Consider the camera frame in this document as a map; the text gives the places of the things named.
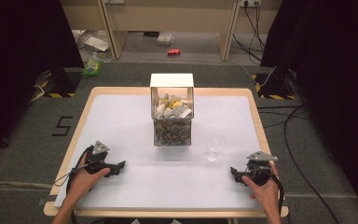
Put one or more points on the clear box with white lid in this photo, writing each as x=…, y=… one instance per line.
x=171, y=93

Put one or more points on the clear plastic bag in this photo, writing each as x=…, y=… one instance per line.
x=165, y=39

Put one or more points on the pile of white yellow sachets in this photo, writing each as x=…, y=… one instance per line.
x=172, y=108

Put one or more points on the clear stemmed glass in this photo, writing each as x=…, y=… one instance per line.
x=215, y=144

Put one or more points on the red drink can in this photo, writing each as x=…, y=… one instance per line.
x=173, y=51

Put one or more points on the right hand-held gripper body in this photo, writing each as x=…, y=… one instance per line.
x=258, y=168

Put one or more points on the white crumpled plastic sheet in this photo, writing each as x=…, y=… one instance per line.
x=93, y=42

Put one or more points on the person's left hand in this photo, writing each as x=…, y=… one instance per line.
x=84, y=183

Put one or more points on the white wall socket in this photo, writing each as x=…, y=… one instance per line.
x=250, y=2

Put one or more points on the light wooden table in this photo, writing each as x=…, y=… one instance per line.
x=74, y=124

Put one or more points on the beige wooden desk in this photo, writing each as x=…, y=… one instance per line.
x=167, y=15

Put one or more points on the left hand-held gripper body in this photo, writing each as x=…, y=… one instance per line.
x=97, y=160

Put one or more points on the person's right hand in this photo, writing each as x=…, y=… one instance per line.
x=262, y=194

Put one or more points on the pile of dark patterned packets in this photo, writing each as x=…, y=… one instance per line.
x=172, y=132

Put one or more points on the green plastic packet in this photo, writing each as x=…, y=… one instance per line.
x=91, y=67

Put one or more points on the black yellow striped stand base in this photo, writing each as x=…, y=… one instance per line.
x=57, y=84
x=275, y=86

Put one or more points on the white table mat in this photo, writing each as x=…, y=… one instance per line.
x=167, y=183

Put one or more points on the black curtain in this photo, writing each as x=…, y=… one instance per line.
x=332, y=77
x=21, y=62

